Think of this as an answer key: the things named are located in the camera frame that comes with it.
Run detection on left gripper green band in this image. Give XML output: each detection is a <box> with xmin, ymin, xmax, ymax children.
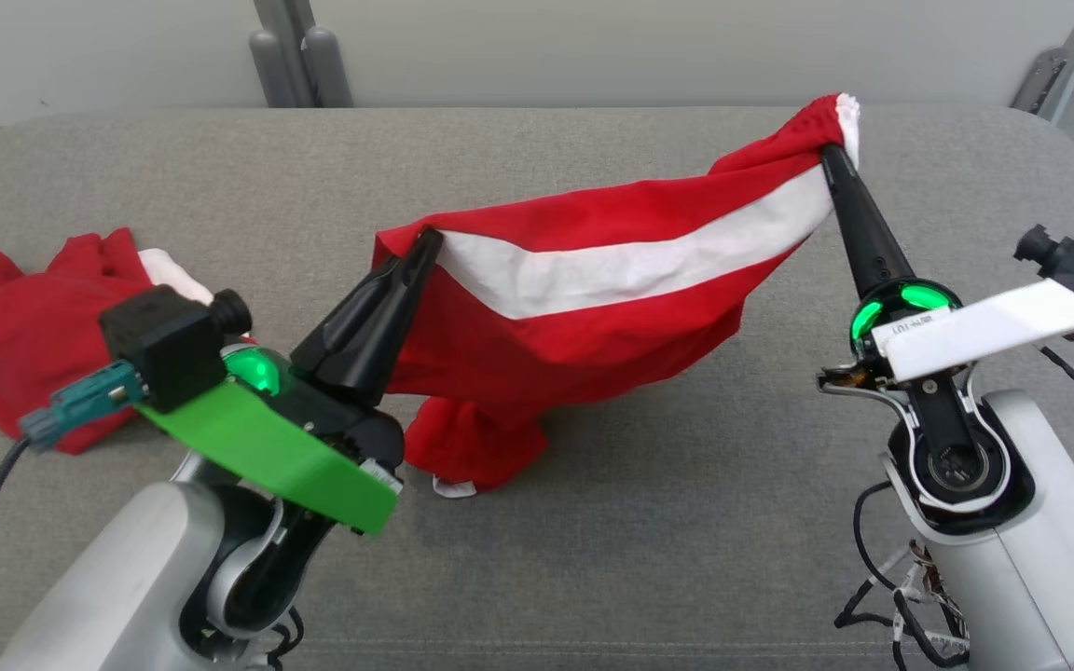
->
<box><xmin>136</xmin><ymin>228</ymin><xmax>445</xmax><ymax>537</ymax></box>

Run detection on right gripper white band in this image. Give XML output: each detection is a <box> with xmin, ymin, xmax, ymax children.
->
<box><xmin>819</xmin><ymin>144</ymin><xmax>1074</xmax><ymax>383</ymax></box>

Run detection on red shorts with white stripe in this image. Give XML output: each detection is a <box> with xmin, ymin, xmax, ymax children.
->
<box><xmin>371</xmin><ymin>91</ymin><xmax>862</xmax><ymax>500</ymax></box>

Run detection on red Bulls 23 jersey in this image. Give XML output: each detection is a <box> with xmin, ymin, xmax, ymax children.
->
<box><xmin>0</xmin><ymin>228</ymin><xmax>254</xmax><ymax>458</ymax></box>

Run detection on grey fabric sofa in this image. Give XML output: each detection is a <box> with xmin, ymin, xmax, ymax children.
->
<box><xmin>0</xmin><ymin>103</ymin><xmax>1074</xmax><ymax>671</ymax></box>

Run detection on silver metal bracket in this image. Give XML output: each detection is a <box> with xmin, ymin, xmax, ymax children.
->
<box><xmin>1011</xmin><ymin>48</ymin><xmax>1067</xmax><ymax>115</ymax></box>

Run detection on grey cylindrical post foot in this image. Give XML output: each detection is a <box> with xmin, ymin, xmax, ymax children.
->
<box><xmin>250</xmin><ymin>30</ymin><xmax>300</xmax><ymax>108</ymax></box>
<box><xmin>302</xmin><ymin>26</ymin><xmax>354</xmax><ymax>108</ymax></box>

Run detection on left camera cable teal plug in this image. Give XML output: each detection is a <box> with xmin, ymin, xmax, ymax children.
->
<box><xmin>0</xmin><ymin>362</ymin><xmax>145</xmax><ymax>597</ymax></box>

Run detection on grey metal partition post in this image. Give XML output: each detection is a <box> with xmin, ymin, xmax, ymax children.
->
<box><xmin>253</xmin><ymin>0</ymin><xmax>324</xmax><ymax>108</ymax></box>

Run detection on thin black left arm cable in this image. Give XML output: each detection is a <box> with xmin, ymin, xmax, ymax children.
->
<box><xmin>262</xmin><ymin>606</ymin><xmax>307</xmax><ymax>670</ymax></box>

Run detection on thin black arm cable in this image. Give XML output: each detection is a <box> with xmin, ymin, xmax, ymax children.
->
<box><xmin>833</xmin><ymin>480</ymin><xmax>971</xmax><ymax>670</ymax></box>
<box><xmin>262</xmin><ymin>606</ymin><xmax>307</xmax><ymax>670</ymax></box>

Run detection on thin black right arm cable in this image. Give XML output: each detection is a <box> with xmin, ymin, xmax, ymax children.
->
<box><xmin>833</xmin><ymin>480</ymin><xmax>971</xmax><ymax>670</ymax></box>

